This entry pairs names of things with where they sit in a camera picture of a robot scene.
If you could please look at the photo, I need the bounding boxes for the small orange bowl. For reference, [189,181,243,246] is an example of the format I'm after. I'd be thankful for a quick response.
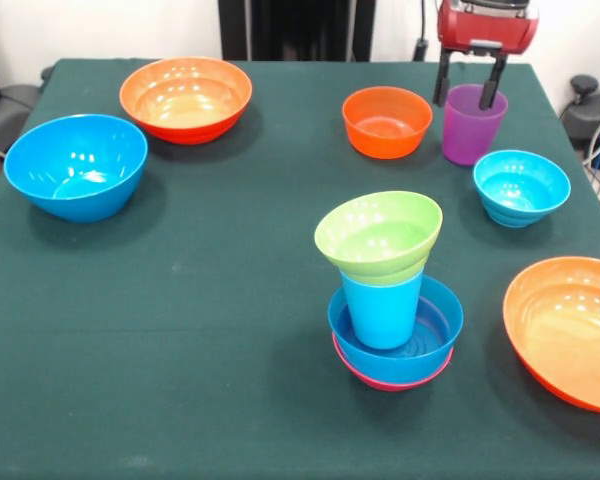
[341,86,434,160]

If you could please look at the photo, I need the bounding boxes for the large orange bowl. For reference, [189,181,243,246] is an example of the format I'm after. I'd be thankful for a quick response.
[119,55,254,146]
[502,256,600,415]

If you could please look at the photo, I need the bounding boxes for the green ribbed bowl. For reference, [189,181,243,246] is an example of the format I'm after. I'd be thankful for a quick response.
[313,190,444,287]

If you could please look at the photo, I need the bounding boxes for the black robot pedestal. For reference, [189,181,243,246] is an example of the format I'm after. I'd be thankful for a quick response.
[217,0,376,63]

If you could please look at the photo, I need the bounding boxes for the black cable with plug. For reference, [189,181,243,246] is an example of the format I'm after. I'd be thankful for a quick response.
[412,0,444,62]

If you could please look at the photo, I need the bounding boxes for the dark green tablecloth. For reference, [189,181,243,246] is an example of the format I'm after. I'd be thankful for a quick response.
[0,58,600,480]

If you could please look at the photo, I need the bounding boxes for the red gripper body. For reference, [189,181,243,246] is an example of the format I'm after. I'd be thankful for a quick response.
[437,0,540,57]

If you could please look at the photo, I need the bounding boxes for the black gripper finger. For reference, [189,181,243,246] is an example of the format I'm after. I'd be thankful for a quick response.
[432,46,454,108]
[478,52,509,111]

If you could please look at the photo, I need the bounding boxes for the light blue ribbed bowl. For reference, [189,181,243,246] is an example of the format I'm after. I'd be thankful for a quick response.
[472,150,572,229]

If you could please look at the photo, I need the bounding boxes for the large blue bowl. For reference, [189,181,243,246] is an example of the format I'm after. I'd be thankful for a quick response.
[3,113,150,224]

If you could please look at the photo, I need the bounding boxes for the blue cup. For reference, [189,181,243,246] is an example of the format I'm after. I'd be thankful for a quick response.
[339,268,425,351]

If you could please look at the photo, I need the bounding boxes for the medium blue bowl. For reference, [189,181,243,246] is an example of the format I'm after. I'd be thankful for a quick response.
[327,274,465,385]

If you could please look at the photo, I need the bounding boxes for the purple cup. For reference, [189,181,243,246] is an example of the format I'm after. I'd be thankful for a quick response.
[441,83,510,167]

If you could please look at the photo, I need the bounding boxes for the pink bowl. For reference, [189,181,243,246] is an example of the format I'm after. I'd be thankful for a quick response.
[331,332,455,393]

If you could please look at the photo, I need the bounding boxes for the dark grey pedestal foot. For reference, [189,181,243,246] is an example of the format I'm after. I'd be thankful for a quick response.
[559,74,600,154]

